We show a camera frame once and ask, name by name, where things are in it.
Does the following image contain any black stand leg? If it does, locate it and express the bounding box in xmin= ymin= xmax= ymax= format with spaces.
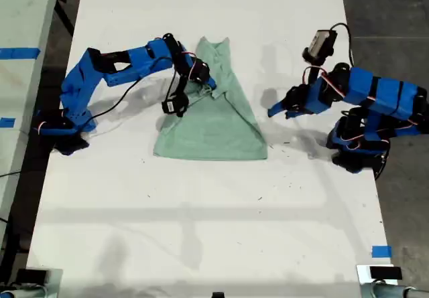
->
xmin=54 ymin=0 xmax=75 ymax=40

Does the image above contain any white metal clamp plate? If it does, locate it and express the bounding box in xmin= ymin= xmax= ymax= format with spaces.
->
xmin=25 ymin=267 xmax=64 ymax=298
xmin=355 ymin=263 xmax=396 ymax=298

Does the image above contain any small black box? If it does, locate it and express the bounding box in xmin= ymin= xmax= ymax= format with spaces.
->
xmin=369 ymin=266 xmax=403 ymax=280
xmin=15 ymin=269 xmax=51 ymax=284

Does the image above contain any camera black stalk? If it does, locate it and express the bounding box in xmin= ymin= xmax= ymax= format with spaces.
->
xmin=308 ymin=64 xmax=328 ymax=84
xmin=176 ymin=72 xmax=188 ymax=96

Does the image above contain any black arm base cable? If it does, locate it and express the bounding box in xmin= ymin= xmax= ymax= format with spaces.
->
xmin=372 ymin=127 xmax=392 ymax=181

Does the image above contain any camera black cable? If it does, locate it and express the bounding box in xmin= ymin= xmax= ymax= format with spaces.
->
xmin=87 ymin=70 xmax=178 ymax=120
xmin=329 ymin=22 xmax=355 ymax=68

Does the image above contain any pale green T-shirt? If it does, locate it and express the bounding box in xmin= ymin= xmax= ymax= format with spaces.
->
xmin=153 ymin=36 xmax=269 ymax=161

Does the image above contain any pale grey side table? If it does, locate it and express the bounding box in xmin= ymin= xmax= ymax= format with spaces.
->
xmin=0 ymin=0 xmax=62 ymax=242

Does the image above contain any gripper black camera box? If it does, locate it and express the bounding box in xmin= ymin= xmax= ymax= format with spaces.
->
xmin=302 ymin=29 xmax=338 ymax=65
xmin=162 ymin=92 xmax=189 ymax=117

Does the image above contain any long blue tape strip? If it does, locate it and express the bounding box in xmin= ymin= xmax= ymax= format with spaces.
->
xmin=0 ymin=47 xmax=42 ymax=60

